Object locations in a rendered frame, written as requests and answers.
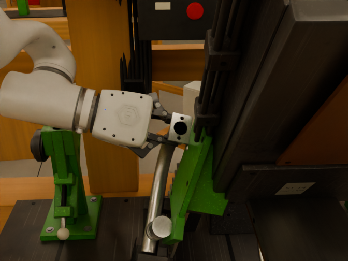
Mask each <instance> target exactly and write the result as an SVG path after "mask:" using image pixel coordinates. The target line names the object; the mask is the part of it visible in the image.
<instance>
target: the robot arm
mask: <svg viewBox="0 0 348 261"><path fill-rule="evenodd" d="M22 49H23V50H24V51H25V52H26V53H27V54H28V55H29V56H30V57H31V58H32V60H33V63H34V68H33V71H32V73H29V74H24V73H21V72H17V71H10V72H9V73H8V74H7V75H6V76H5V78H4V80H3V82H2V85H1V88H0V115H1V116H3V117H7V118H12V119H16V120H21V121H26V122H31V123H36V124H41V125H45V126H51V127H55V128H60V129H65V130H68V131H73V132H74V131H75V133H77V134H82V133H87V131H88V129H90V133H92V137H95V138H97V139H99V140H102V141H105V142H108V143H111V144H114V145H117V146H120V147H124V148H128V149H130V150H132V151H133V152H134V153H135V154H136V155H138V156H139V157H140V158H142V159H143V158H145V157H146V155H147V154H148V153H149V152H150V151H151V150H152V149H153V148H155V147H156V146H157V145H159V144H166V145H169V146H174V147H177V146H178V145H181V143H177V142H172V141H168V140H167V139H168V135H167V134H165V135H163V136H162V135H157V134H154V133H151V132H148V131H149V125H150V120H151V119H157V120H162V121H164V122H165V123H166V124H170V121H171V115H172V114H170V113H168V112H167V111H166V110H165V109H164V108H163V106H162V105H161V103H160V101H159V98H158V95H157V93H155V92H153V93H149V94H140V93H135V92H128V91H119V90H102V91H101V94H100V93H98V96H95V94H96V90H94V89H89V88H84V87H81V86H77V85H73V82H74V78H75V75H76V69H77V66H76V61H75V58H74V56H73V54H72V53H71V51H70V49H69V48H68V47H67V45H66V44H65V43H64V41H63V40H62V38H61V37H60V36H59V34H58V33H57V32H56V31H55V30H54V29H53V28H51V27H50V26H48V25H46V24H44V23H42V22H39V21H34V20H12V19H10V18H9V17H8V16H7V15H6V14H5V12H4V11H3V10H2V9H1V7H0V69H1V68H3V67H5V66H6V65H8V64H9V63H10V62H11V61H12V60H13V59H14V58H15V57H16V56H17V55H18V54H19V53H20V51H21V50H22ZM153 108H154V109H153ZM145 142H149V143H148V144H147V145H146V146H145V148H143V149H142V146H143V145H144V143H145Z"/></svg>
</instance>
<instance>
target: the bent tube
mask: <svg viewBox="0 0 348 261"><path fill-rule="evenodd" d="M180 118H183V120H181V119H180ZM192 120H193V117H191V116H188V115H183V114H179V113H174V112H173V113H172V115H171V121H170V127H169V131H168V132H167V135H168V139H167V140H168V141H172V142H177V143H181V144H186V145H188V144H189V139H190V133H191V127H192ZM177 138H180V140H178V139H177ZM175 148H176V147H174V146H169V145H166V144H162V145H161V148H160V151H159V154H158V158H157V162H156V167H155V172H154V177H153V183H152V189H151V195H150V201H149V207H148V214H147V220H146V226H145V230H144V236H143V242H142V248H141V251H142V252H146V253H154V254H156V248H157V241H153V240H151V239H149V238H148V236H147V234H146V227H147V225H148V224H149V223H150V222H152V221H154V220H155V219H156V218H157V217H158V216H162V210H163V203H164V197H165V190H166V183H167V177H168V172H169V167H170V163H171V159H172V156H173V153H174V150H175Z"/></svg>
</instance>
